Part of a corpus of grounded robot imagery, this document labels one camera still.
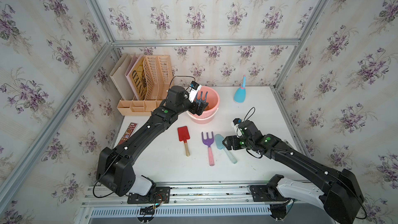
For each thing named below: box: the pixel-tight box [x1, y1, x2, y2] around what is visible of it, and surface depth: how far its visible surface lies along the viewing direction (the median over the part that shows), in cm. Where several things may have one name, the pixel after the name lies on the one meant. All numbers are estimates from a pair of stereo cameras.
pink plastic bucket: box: [186, 86, 220, 124], surface depth 92 cm
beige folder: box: [109, 53, 135, 101], surface depth 91 cm
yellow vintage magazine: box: [129, 56, 148, 101], surface depth 100 cm
